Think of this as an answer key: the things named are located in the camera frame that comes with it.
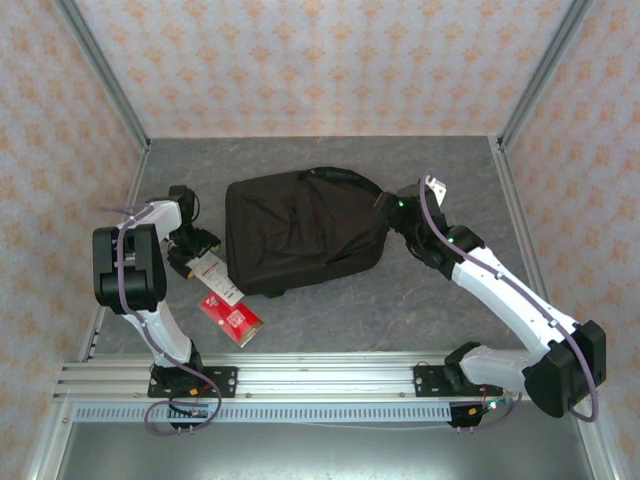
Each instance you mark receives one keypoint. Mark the black fabric backpack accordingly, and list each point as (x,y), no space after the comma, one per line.
(300,230)

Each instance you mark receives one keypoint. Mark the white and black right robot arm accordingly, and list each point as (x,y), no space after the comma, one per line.
(500,295)

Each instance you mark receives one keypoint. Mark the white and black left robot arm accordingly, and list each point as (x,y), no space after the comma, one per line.
(160,330)

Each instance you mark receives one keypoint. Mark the aluminium side rail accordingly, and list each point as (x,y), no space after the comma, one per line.
(136,177)
(504,162)

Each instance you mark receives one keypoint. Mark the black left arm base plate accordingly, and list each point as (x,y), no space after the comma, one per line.
(225,382)

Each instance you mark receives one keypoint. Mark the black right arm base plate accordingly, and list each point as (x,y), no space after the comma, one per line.
(425,382)

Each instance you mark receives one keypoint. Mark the aluminium cross rail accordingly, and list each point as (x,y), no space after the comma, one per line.
(325,380)

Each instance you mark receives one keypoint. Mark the aluminium corner post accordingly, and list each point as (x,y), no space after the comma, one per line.
(545,70)
(107,80)

